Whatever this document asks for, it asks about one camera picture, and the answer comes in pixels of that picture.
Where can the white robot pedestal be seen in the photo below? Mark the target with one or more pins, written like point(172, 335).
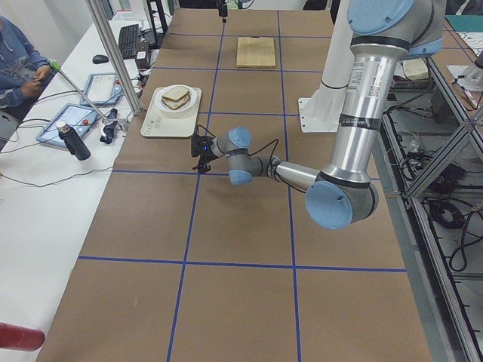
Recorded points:
point(320, 113)

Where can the bread slice with fried egg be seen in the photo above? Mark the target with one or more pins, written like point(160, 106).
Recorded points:
point(174, 105)

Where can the black water bottle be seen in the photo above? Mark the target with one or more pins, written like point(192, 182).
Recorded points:
point(72, 140)

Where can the red bottle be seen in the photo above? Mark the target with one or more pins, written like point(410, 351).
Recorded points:
point(20, 338)

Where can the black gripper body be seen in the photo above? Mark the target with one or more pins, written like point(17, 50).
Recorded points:
point(223, 10)
point(207, 153)

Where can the blue teach pendant far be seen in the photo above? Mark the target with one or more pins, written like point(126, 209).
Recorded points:
point(103, 89)

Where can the cream bear tray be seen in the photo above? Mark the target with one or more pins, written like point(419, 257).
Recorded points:
point(162, 121)

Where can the black keyboard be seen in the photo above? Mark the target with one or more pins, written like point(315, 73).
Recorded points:
point(127, 40)

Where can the white round plate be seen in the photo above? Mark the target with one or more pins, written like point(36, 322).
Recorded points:
point(160, 91)

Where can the aluminium frame post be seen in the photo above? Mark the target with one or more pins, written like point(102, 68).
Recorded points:
point(110, 45)

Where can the seated person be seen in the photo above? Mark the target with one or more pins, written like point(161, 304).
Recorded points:
point(25, 73)

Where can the black computer mouse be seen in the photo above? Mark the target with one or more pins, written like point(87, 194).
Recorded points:
point(100, 59)

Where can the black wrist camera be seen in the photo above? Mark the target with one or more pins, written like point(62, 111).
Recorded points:
point(202, 167)

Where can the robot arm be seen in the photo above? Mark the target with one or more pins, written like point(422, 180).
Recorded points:
point(383, 33)

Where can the wooden cutting board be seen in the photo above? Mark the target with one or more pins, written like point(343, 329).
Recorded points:
point(255, 52)

